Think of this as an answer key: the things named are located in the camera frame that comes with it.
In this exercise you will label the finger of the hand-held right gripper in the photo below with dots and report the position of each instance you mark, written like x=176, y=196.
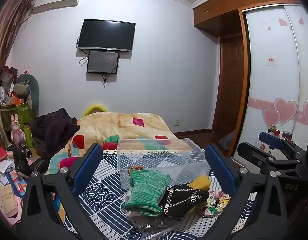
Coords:
x=254, y=155
x=271, y=139

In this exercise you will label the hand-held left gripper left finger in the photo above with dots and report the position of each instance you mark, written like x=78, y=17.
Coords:
x=90, y=166

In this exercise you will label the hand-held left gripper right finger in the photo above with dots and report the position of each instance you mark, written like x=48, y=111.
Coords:
x=220, y=171

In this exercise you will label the green knitted glove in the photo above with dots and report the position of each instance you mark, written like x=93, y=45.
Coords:
x=144, y=190

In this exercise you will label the clear plastic storage box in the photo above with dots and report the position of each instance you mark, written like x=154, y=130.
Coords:
x=156, y=160

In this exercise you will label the yellow soft cloth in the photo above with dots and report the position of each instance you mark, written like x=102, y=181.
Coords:
x=200, y=182

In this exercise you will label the red cup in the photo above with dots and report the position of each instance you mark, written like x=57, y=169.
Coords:
x=276, y=132

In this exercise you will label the dark jar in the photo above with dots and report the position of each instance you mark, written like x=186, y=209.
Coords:
x=286, y=135

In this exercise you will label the bluish floor cushion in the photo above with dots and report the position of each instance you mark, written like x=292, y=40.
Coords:
x=227, y=140

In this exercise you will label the blue wave-pattern bed sheet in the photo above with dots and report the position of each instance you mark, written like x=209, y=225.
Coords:
x=106, y=192

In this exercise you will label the floral fabric piece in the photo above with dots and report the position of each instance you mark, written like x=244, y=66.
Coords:
x=214, y=205

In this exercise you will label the peach printed blanket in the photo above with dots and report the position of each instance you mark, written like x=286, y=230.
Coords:
x=118, y=125

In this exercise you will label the dark clothes pile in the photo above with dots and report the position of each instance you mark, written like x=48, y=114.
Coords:
x=56, y=127

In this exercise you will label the yellow plush toy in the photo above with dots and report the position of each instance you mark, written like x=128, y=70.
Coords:
x=96, y=106

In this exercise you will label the black binoculars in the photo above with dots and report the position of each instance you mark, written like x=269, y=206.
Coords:
x=25, y=150

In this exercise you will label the green bottle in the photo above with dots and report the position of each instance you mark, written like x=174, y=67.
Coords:
x=28, y=136

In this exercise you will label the brown wooden door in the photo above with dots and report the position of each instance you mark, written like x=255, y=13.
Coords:
x=229, y=85

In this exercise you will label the pink rabbit toy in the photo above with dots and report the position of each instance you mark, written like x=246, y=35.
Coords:
x=17, y=132

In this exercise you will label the pile of papers and boxes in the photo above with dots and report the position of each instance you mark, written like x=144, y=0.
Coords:
x=8, y=187

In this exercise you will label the wooden wardrobe with sliding doors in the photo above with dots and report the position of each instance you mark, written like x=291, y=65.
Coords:
x=269, y=55

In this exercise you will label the clear bag with dark cloth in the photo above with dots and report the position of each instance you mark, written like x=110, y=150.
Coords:
x=154, y=226

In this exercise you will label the green shopping bag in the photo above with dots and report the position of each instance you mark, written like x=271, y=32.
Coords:
x=21, y=112

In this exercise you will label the brown striped curtain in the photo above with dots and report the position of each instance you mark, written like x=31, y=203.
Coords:
x=8, y=30

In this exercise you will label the white air conditioner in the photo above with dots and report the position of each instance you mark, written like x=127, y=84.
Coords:
x=56, y=2

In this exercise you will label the small black wall monitor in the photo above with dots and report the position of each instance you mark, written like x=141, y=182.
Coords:
x=102, y=62

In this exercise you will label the wall-mounted black television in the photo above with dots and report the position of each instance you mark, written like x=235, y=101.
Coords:
x=106, y=35

